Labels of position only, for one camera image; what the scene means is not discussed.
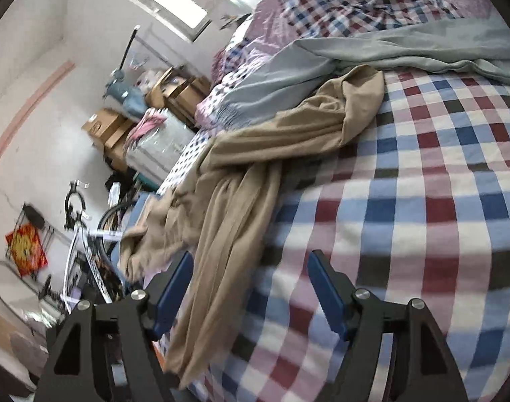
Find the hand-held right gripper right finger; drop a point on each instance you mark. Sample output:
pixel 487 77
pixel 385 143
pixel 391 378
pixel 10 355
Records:
pixel 326 293

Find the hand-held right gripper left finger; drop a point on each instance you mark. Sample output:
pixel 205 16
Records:
pixel 175 293

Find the tan shirt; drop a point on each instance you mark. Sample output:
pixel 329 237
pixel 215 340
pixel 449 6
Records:
pixel 238 167

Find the light blue-grey pants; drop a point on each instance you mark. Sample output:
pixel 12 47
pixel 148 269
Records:
pixel 364 50

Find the bicycle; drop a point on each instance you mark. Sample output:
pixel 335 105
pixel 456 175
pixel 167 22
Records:
pixel 81 238

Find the white ribbed suitcase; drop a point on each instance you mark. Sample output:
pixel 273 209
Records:
pixel 162 150

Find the pink cloth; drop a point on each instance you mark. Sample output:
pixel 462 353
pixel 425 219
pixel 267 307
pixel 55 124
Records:
pixel 148 123

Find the labelled cardboard box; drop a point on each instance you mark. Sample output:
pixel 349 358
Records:
pixel 104 125

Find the open brown cardboard boxes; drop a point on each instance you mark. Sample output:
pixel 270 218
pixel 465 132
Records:
pixel 183 92

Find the blue shark plush toy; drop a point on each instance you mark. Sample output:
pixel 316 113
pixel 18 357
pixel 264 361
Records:
pixel 125 96

